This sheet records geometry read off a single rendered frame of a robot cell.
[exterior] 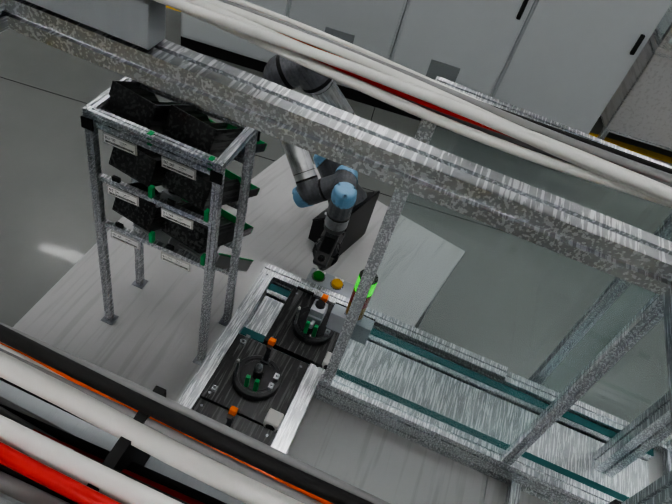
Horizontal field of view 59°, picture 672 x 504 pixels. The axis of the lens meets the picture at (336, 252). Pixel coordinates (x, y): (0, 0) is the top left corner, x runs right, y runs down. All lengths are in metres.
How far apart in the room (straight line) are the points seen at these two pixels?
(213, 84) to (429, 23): 3.74
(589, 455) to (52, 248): 2.67
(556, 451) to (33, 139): 3.35
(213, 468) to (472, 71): 4.37
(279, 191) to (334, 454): 1.14
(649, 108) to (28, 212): 4.52
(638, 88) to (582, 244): 4.62
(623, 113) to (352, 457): 4.17
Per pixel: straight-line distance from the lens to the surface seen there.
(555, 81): 4.66
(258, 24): 0.72
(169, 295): 2.09
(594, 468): 2.11
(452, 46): 4.52
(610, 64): 4.66
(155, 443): 0.32
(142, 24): 0.80
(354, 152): 0.74
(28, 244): 3.47
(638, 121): 5.51
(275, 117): 0.75
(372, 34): 4.54
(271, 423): 1.71
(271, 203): 2.44
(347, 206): 1.81
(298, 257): 2.25
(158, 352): 1.96
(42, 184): 3.79
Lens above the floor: 2.50
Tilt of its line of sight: 45 degrees down
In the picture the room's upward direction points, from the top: 18 degrees clockwise
